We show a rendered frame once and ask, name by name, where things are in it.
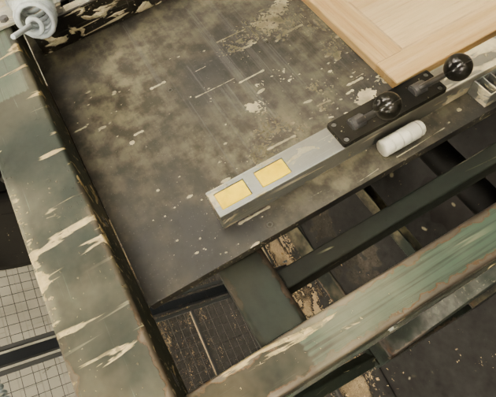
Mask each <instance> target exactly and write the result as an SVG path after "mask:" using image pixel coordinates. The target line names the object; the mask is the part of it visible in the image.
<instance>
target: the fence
mask: <svg viewBox="0 0 496 397"><path fill-rule="evenodd" d="M464 54H467V55H468V56H469V57H470V58H471V59H472V61H473V70H472V73H471V74H470V75H469V77H467V78H466V79H464V80H462V81H452V80H449V79H447V78H445V79H443V80H440V82H441V83H442V84H444V85H445V86H446V92H445V93H443V94H442V95H440V96H438V97H436V98H434V99H432V100H431V101H429V102H427V103H425V104H423V105H422V106H420V107H418V108H416V109H415V110H413V111H411V112H409V113H407V114H406V115H404V116H402V117H400V118H398V119H397V120H395V121H393V122H391V123H389V124H387V125H386V126H384V127H382V128H380V129H379V130H377V131H375V132H373V133H372V134H370V135H367V136H365V137H364V138H363V139H360V140H358V141H357V142H355V143H353V144H351V145H350V146H348V147H346V148H345V147H343V146H342V145H341V144H340V143H339V141H338V140H337V139H336V138H335V137H334V136H333V135H332V134H331V133H330V132H329V130H328V129H327V128H325V129H323V130H321V131H319V132H318V133H316V134H314V135H311V136H310V137H309V138H307V139H304V140H302V141H301V142H300V143H297V144H295V145H293V146H292V147H290V148H288V149H286V150H284V151H282V152H280V153H279V154H277V155H275V156H273V157H271V158H270V159H268V160H266V161H263V162H262V163H261V164H259V165H256V166H254V167H253V168H252V169H249V170H247V171H245V172H244V173H242V174H240V175H238V176H236V177H234V178H233V179H231V180H229V181H227V182H225V183H223V184H221V185H220V186H218V187H215V188H214V189H212V190H211V191H208V192H206V193H205V195H206V197H207V199H208V201H209V205H210V206H211V208H212V210H213V212H214V213H215V214H216V216H217V218H218V220H219V221H220V223H221V224H222V226H223V228H226V227H228V226H230V225H232V224H234V223H235V222H237V221H240V220H241V219H243V218H244V217H246V216H248V215H250V214H252V213H253V212H255V211H257V210H259V209H260V208H262V207H264V206H266V205H268V204H269V203H271V202H273V201H275V200H277V199H278V198H280V197H282V196H284V195H285V194H287V193H289V192H291V191H293V190H294V189H296V188H298V187H300V186H302V185H303V184H305V183H307V182H309V181H310V180H312V179H314V178H316V177H318V176H319V175H321V174H323V173H325V172H327V171H328V170H330V169H332V168H334V167H336V166H337V165H339V164H341V163H343V162H344V161H346V160H348V159H350V158H351V157H353V156H355V155H357V154H359V153H360V152H362V151H363V150H366V149H368V148H369V147H371V146H373V145H375V144H376V143H377V141H378V140H380V139H382V138H383V137H386V136H387V135H389V134H391V133H392V132H395V131H396V130H398V129H399V128H402V127H403V126H405V125H407V124H408V123H410V122H413V121H418V120H419V119H421V118H422V117H425V116H427V115H428V114H429V113H432V112H434V111H435V110H437V109H439V108H441V107H442V106H444V105H446V104H447V103H449V102H452V101H453V100H454V99H456V98H459V97H460V96H462V95H464V94H466V93H467V92H468V91H469V89H470V87H471V86H472V83H473V81H474V80H477V79H479V78H480V77H481V76H484V75H486V74H487V73H489V72H491V71H493V70H494V69H496V36H495V37H493V38H491V39H489V40H487V41H486V42H484V43H481V44H479V45H478V46H476V47H474V48H472V49H471V50H469V51H467V52H465V53H464ZM443 66H444V64H443V65H441V66H439V67H438V68H436V69H433V70H432V71H430V73H431V74H432V75H433V76H436V75H438V74H439V73H441V72H443ZM280 159H282V160H283V162H284V163H285V164H286V166H287V167H288V169H289V170H290V171H291V173H289V174H287V175H286V176H283V177H282V178H280V179H278V180H276V181H275V182H273V183H271V184H269V185H268V186H266V187H262V185H261V184H260V182H259V181H258V179H257V177H256V176H255V175H254V174H255V173H256V172H257V171H259V170H261V169H263V168H265V167H266V166H268V165H271V164H272V163H274V162H275V161H278V160H280ZM240 180H243V181H244V183H245V184H246V186H247V187H248V188H249V190H250V192H251V193H252V195H249V196H247V197H245V198H244V199H242V200H240V201H238V202H237V203H235V204H233V205H231V206H229V207H228V208H226V209H224V210H222V208H221V207H220V204H219V203H218V201H217V200H216V198H215V196H214V195H215V194H217V193H219V192H221V191H223V190H224V189H226V188H228V187H230V186H231V185H233V184H236V183H238V182H239V181H240Z"/></svg>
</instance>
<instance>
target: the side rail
mask: <svg viewBox="0 0 496 397"><path fill-rule="evenodd" d="M494 266H496V203H494V204H493V205H491V206H489V207H487V208H486V209H485V210H483V211H481V212H480V213H478V214H476V215H475V216H474V217H471V218H470V219H468V220H467V221H465V222H464V223H462V224H460V225H458V226H457V227H456V228H454V229H452V230H450V231H449V232H447V233H446V234H444V235H443V236H441V237H439V238H437V239H436V240H435V241H433V242H431V243H429V244H428V245H427V246H425V247H423V248H421V249H420V250H418V251H417V252H415V253H414V254H412V255H410V256H408V257H407V258H405V259H404V260H402V261H401V262H399V263H398V264H396V265H394V266H392V267H391V268H389V269H388V270H386V271H385V272H383V273H381V274H379V275H378V276H376V277H375V278H373V279H372V280H370V281H369V282H367V283H365V284H363V285H362V286H360V287H359V288H357V289H356V290H354V291H352V292H351V293H349V294H348V295H346V296H344V297H342V298H341V299H340V300H338V301H336V302H334V303H333V304H331V305H330V306H328V307H327V308H325V309H323V310H321V311H320V312H319V313H317V314H315V315H313V316H312V317H311V318H309V319H307V320H306V321H303V322H302V323H301V324H300V325H297V326H296V327H294V328H293V329H291V330H290V331H288V332H286V333H284V334H283V335H281V336H280V337H278V338H277V339H274V340H273V341H272V342H271V343H268V344H267V345H265V346H264V347H262V348H261V349H259V350H257V351H255V352H254V353H252V354H251V355H249V356H248V357H246V358H244V359H243V360H242V361H240V362H238V363H236V364H234V365H233V366H232V367H230V368H228V369H226V370H225V371H223V372H222V373H220V374H218V375H217V376H215V377H214V378H212V379H211V380H209V381H207V382H205V383H204V384H203V385H201V386H199V387H198V388H196V389H194V390H193V391H191V392H189V393H188V394H187V395H186V397H294V396H296V395H297V394H298V393H300V392H302V391H304V390H305V389H307V388H308V387H309V386H311V385H312V384H314V383H316V382H317V381H318V380H320V379H322V378H323V377H325V376H327V375H328V374H329V373H331V372H333V371H334V370H336V369H337V368H338V367H340V366H341V365H343V364H345V363H346V362H348V361H349V360H351V359H352V358H354V357H356V356H357V355H359V354H360V353H361V352H363V351H365V350H367V349H368V348H370V347H371V346H372V345H374V344H375V343H377V342H379V341H380V340H382V339H383V338H385V337H386V336H388V335H390V334H391V333H392V332H394V331H396V330H397V329H399V328H401V327H402V326H403V325H405V324H406V323H408V322H409V321H411V320H412V319H414V318H415V317H417V316H419V315H420V314H422V313H423V312H424V311H426V310H428V309H430V308H431V307H433V306H434V305H435V304H437V303H438V302H440V301H442V300H443V299H445V298H446V297H448V296H449V295H451V294H453V293H454V292H455V291H457V290H459V289H460V288H462V287H464V286H465V285H466V284H468V283H469V282H471V281H472V280H474V279H475V278H477V277H478V276H480V275H482V274H483V273H485V272H486V271H487V270H489V269H491V268H493V267H494Z"/></svg>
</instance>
